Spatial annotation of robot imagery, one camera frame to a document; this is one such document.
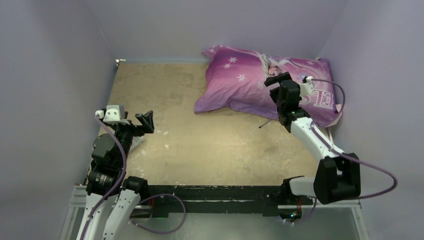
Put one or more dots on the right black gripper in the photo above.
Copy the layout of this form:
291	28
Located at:
274	79

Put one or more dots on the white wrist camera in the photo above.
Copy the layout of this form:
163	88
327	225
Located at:
113	115
306	88

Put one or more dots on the purple printed pillowcase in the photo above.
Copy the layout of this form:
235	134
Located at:
235	79

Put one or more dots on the clear plastic bag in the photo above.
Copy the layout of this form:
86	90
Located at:
136	142

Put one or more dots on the pink pillow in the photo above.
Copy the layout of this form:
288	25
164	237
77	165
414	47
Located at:
337	116

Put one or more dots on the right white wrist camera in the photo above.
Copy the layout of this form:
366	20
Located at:
306	88

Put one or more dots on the black base bar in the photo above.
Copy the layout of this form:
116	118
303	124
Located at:
267	200

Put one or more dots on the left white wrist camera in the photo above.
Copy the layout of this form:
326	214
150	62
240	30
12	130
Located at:
113	115

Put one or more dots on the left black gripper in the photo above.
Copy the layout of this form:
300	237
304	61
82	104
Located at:
145	120

